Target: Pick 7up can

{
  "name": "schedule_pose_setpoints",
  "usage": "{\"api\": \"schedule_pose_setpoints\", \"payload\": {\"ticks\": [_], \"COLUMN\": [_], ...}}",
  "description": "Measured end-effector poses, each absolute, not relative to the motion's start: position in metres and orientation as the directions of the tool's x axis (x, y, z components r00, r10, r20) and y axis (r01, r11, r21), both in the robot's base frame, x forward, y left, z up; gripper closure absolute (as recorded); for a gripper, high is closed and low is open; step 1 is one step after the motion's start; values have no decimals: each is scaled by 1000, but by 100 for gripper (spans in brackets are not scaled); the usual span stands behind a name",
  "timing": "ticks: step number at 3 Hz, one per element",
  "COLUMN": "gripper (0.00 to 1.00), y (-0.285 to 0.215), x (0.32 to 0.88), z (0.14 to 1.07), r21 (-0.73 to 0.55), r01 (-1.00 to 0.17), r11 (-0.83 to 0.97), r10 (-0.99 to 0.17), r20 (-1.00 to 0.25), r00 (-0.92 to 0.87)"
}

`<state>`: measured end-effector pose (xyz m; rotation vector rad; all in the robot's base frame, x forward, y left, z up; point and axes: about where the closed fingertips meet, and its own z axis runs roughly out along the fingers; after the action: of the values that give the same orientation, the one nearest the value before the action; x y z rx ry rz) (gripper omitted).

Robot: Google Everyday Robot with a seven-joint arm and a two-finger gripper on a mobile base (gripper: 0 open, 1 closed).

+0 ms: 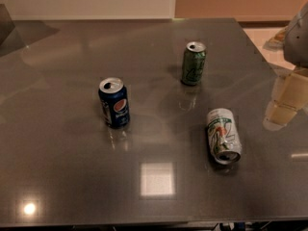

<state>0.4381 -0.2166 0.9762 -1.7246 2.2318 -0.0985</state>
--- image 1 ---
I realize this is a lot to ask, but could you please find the green soda can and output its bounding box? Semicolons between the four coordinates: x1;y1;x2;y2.
181;41;206;86

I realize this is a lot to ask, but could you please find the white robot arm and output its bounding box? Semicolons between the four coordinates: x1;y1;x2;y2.
263;3;308;131

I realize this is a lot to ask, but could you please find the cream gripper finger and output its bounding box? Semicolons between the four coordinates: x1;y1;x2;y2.
263;68;308;131

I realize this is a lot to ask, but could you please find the blue pepsi can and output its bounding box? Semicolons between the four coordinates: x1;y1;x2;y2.
98;77;130;128

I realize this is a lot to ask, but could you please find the white 7up can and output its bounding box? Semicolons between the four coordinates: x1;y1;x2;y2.
207;108;242;165

